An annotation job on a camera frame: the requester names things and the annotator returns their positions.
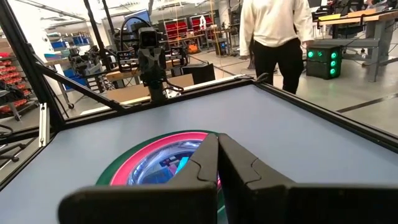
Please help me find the person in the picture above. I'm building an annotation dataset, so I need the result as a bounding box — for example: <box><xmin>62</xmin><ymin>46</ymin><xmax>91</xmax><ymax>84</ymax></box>
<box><xmin>238</xmin><ymin>0</ymin><xmax>315</xmax><ymax>95</ymax></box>

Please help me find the shelf with blue bins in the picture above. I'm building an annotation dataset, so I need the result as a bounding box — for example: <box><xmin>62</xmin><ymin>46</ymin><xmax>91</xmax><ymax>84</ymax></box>
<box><xmin>45</xmin><ymin>32</ymin><xmax>94</xmax><ymax>91</ymax></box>

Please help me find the blue screen monitor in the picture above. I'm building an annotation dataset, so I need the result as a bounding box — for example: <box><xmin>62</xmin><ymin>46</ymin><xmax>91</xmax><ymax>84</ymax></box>
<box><xmin>123</xmin><ymin>8</ymin><xmax>152</xmax><ymax>32</ymax></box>

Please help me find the black box with green lights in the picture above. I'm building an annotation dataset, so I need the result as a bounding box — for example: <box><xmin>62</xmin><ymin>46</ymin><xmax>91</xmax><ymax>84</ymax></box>
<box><xmin>305</xmin><ymin>44</ymin><xmax>343</xmax><ymax>80</ymax></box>

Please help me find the blue transparent plastic plate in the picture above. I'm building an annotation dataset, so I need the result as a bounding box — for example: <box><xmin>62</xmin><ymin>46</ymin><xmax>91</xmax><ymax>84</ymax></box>
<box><xmin>126</xmin><ymin>139</ymin><xmax>203</xmax><ymax>186</ymax></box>

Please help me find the black diagonal frame brace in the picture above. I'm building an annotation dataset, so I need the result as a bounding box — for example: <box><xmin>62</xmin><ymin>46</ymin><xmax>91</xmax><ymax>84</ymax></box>
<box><xmin>35</xmin><ymin>62</ymin><xmax>128</xmax><ymax>111</ymax></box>

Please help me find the pink opaque plastic plate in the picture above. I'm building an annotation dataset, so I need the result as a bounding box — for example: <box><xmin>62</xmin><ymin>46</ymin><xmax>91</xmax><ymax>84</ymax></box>
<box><xmin>109</xmin><ymin>131</ymin><xmax>222</xmax><ymax>190</ymax></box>

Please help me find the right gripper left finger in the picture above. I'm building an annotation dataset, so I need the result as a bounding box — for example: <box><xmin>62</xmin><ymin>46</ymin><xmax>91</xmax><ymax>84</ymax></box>
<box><xmin>58</xmin><ymin>133</ymin><xmax>220</xmax><ymax>224</ymax></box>

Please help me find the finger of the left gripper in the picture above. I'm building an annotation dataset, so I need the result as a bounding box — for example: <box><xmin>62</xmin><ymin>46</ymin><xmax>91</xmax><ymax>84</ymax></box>
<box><xmin>138</xmin><ymin>51</ymin><xmax>153</xmax><ymax>80</ymax></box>
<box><xmin>152</xmin><ymin>51</ymin><xmax>167</xmax><ymax>80</ymax></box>

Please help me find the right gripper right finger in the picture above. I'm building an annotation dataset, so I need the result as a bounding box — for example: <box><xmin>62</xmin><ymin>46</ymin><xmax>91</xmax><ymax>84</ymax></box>
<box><xmin>219</xmin><ymin>133</ymin><xmax>398</xmax><ymax>224</ymax></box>

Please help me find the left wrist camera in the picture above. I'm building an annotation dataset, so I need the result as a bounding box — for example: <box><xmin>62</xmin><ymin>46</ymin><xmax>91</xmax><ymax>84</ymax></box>
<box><xmin>137</xmin><ymin>27</ymin><xmax>160</xmax><ymax>48</ymax></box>

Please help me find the white frame bracket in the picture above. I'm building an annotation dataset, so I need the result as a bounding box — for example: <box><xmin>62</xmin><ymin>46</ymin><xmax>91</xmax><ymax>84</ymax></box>
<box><xmin>38</xmin><ymin>102</ymin><xmax>51</xmax><ymax>147</ymax></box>

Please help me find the black pole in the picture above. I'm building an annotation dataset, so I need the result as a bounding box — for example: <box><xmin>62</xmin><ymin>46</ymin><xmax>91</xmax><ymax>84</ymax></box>
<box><xmin>83</xmin><ymin>0</ymin><xmax>109</xmax><ymax>71</ymax></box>

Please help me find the black table frame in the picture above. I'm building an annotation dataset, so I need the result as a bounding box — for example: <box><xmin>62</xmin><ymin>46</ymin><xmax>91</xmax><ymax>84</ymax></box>
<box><xmin>0</xmin><ymin>0</ymin><xmax>398</xmax><ymax>190</ymax></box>

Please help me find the rack of small red bins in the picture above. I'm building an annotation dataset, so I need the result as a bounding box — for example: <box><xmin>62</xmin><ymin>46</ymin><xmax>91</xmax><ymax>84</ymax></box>
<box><xmin>0</xmin><ymin>51</ymin><xmax>40</xmax><ymax>121</ymax></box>

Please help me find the dark teal bowl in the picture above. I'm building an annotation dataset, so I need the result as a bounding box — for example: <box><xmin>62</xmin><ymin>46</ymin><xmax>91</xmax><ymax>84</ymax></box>
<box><xmin>95</xmin><ymin>129</ymin><xmax>227</xmax><ymax>224</ymax></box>

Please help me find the red storage bin rack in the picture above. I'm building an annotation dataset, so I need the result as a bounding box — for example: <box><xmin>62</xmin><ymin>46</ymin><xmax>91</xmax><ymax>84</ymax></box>
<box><xmin>164</xmin><ymin>17</ymin><xmax>190</xmax><ymax>40</ymax></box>
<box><xmin>189</xmin><ymin>14</ymin><xmax>215</xmax><ymax>32</ymax></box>

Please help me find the wooden top workbench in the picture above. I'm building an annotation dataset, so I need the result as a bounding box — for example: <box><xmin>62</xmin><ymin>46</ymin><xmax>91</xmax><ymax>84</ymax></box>
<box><xmin>317</xmin><ymin>9</ymin><xmax>398</xmax><ymax>82</ymax></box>

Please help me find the plain black box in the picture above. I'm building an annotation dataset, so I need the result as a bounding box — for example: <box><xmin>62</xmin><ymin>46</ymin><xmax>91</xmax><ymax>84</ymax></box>
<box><xmin>182</xmin><ymin>63</ymin><xmax>216</xmax><ymax>85</ymax></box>

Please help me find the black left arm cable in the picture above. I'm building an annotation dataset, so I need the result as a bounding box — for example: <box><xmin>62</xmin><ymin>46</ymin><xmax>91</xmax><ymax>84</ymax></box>
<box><xmin>119</xmin><ymin>15</ymin><xmax>153</xmax><ymax>50</ymax></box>

